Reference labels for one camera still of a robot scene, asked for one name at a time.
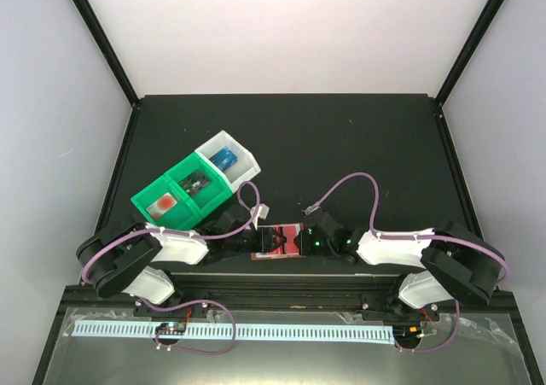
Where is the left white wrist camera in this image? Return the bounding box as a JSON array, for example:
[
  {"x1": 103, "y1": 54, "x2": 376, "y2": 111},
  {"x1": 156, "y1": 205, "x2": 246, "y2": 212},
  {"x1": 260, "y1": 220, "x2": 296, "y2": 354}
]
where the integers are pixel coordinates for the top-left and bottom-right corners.
[{"x1": 250, "y1": 203, "x2": 270, "y2": 229}]

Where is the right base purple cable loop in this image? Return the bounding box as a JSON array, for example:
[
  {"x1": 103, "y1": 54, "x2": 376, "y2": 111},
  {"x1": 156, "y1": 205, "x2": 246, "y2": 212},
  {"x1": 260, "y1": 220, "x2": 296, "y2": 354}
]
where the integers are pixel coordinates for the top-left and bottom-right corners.
[{"x1": 394, "y1": 301, "x2": 462, "y2": 355}]

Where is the black frame post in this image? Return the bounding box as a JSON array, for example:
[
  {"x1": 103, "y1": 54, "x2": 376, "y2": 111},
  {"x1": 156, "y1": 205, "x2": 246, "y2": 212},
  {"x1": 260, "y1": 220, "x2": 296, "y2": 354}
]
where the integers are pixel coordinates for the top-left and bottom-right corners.
[
  {"x1": 434, "y1": 0, "x2": 505, "y2": 107},
  {"x1": 72, "y1": 0, "x2": 139, "y2": 107}
]

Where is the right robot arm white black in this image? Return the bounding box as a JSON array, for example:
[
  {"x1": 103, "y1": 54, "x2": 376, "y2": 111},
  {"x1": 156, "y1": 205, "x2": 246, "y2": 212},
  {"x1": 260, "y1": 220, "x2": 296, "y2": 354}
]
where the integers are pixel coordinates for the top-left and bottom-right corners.
[{"x1": 294, "y1": 209, "x2": 508, "y2": 321}]

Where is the black aluminium front rail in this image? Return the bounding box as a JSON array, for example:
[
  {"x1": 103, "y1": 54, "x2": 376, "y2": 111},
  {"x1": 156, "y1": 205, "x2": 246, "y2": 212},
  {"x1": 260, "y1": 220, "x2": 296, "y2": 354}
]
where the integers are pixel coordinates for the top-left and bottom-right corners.
[{"x1": 80, "y1": 273, "x2": 470, "y2": 322}]

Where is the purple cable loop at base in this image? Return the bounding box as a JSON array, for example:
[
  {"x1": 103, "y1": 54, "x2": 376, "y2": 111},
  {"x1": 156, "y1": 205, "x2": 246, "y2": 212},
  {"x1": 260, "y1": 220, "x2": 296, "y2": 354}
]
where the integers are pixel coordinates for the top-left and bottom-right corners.
[{"x1": 140, "y1": 298, "x2": 243, "y2": 354}]

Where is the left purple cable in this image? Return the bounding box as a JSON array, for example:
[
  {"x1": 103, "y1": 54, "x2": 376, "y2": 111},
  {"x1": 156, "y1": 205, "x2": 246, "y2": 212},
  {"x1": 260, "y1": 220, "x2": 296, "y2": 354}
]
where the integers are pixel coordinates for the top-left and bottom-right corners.
[{"x1": 79, "y1": 180, "x2": 262, "y2": 286}]

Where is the small circuit board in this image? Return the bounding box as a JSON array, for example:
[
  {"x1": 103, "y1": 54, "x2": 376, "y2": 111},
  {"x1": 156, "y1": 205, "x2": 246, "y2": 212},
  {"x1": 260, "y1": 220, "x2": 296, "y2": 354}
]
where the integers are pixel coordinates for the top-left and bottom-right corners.
[{"x1": 155, "y1": 322, "x2": 187, "y2": 336}]

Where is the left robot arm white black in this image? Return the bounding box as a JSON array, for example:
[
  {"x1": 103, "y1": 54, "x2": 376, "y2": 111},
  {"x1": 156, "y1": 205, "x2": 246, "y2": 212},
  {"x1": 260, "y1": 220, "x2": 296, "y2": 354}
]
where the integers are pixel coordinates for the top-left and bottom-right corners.
[{"x1": 76, "y1": 204, "x2": 287, "y2": 316}]

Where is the red white card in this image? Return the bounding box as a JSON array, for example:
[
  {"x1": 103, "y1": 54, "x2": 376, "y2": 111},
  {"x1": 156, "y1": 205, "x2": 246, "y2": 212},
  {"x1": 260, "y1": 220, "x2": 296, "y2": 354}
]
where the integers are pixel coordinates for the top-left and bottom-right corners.
[
  {"x1": 146, "y1": 192, "x2": 177, "y2": 220},
  {"x1": 270, "y1": 224, "x2": 301, "y2": 257}
]

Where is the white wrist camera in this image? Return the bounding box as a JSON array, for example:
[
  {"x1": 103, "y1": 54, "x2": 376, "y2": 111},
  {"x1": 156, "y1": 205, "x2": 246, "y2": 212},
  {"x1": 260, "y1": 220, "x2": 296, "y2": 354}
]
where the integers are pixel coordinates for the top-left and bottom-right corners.
[
  {"x1": 250, "y1": 203, "x2": 270, "y2": 229},
  {"x1": 304, "y1": 201, "x2": 321, "y2": 216}
]

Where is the green bin near white bin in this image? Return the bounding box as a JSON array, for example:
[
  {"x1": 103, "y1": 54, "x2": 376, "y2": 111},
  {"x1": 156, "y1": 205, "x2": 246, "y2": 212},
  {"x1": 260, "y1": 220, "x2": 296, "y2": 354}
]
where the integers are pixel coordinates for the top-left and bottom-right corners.
[{"x1": 166, "y1": 152, "x2": 231, "y2": 218}]

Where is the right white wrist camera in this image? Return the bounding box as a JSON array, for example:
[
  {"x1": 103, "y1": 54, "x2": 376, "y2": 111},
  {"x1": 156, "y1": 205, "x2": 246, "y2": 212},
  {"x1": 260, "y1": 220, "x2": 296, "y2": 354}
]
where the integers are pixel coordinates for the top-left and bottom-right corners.
[{"x1": 304, "y1": 201, "x2": 321, "y2": 216}]

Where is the white plastic bin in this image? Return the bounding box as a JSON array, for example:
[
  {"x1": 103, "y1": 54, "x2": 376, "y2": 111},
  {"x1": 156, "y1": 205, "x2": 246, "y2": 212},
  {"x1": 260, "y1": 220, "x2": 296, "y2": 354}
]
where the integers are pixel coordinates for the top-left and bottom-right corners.
[{"x1": 195, "y1": 131, "x2": 261, "y2": 193}]

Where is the brown leather card holder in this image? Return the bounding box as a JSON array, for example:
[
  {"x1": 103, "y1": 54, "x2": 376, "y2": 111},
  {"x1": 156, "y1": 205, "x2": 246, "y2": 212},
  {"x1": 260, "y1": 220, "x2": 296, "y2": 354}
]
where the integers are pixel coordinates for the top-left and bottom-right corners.
[{"x1": 251, "y1": 223, "x2": 304, "y2": 260}]

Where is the white slotted cable duct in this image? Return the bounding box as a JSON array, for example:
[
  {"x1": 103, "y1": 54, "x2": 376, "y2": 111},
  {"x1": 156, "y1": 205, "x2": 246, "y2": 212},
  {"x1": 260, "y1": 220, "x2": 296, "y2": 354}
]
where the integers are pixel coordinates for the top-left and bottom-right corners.
[{"x1": 71, "y1": 320, "x2": 394, "y2": 345}]

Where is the green bin at end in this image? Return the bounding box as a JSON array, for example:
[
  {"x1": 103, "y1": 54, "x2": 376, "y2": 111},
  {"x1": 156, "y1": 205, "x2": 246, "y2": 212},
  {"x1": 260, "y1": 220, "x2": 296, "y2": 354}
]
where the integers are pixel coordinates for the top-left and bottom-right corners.
[{"x1": 131, "y1": 174, "x2": 201, "y2": 230}]

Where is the red white card in bin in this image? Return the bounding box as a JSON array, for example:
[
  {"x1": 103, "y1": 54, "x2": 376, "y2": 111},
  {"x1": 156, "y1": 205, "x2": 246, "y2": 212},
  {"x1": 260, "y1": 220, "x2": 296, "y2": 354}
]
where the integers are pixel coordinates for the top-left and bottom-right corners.
[{"x1": 146, "y1": 192, "x2": 177, "y2": 220}]

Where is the right black frame post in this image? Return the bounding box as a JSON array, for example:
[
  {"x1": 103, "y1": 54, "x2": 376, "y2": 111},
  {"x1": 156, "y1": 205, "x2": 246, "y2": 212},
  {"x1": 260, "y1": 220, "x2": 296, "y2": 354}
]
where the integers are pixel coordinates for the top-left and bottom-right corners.
[{"x1": 434, "y1": 0, "x2": 505, "y2": 107}]

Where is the left black frame post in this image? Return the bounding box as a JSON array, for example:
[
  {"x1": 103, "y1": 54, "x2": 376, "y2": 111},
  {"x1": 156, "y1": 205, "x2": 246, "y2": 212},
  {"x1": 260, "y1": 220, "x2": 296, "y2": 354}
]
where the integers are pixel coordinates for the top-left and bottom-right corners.
[{"x1": 72, "y1": 0, "x2": 139, "y2": 107}]

